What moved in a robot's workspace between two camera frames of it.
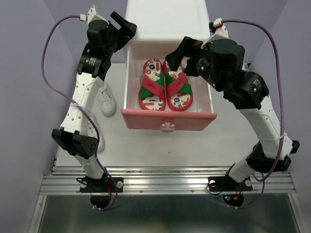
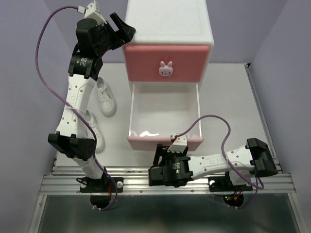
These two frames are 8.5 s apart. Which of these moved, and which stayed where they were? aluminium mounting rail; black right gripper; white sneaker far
Moved: black right gripper
Stayed: aluminium mounting rail; white sneaker far
